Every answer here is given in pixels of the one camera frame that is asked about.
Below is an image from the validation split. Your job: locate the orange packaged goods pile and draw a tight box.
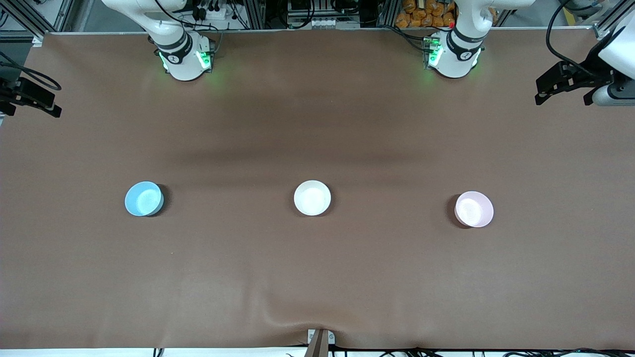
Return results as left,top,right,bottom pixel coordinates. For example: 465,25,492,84
395,0,456,28

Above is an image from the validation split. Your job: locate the brown table cover sheet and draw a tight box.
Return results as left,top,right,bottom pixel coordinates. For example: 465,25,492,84
0,27,635,351

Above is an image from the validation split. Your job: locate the white plastic bowl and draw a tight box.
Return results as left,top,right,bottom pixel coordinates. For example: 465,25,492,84
294,180,332,217

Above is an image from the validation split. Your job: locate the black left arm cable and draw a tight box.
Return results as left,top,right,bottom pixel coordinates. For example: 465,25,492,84
545,0,598,76

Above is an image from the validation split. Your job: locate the aluminium frame strut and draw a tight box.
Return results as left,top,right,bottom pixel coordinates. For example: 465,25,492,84
592,0,635,41
0,0,75,48

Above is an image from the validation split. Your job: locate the white power strip with plugs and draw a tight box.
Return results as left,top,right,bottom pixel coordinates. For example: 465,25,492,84
194,0,235,23

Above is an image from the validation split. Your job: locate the blue plastic bowl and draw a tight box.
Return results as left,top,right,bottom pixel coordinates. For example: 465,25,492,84
124,181,165,217

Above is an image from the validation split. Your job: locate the pink plastic bowl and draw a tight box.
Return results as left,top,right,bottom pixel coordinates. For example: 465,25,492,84
454,191,495,229

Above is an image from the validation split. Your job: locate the white multi-socket connector block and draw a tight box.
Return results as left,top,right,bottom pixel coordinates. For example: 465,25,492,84
310,17,349,30

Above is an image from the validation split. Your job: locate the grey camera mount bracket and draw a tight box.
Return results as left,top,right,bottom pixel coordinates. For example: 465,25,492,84
304,328,336,357

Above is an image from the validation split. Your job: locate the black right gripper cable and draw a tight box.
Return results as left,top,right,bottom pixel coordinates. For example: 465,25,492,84
0,52,63,92

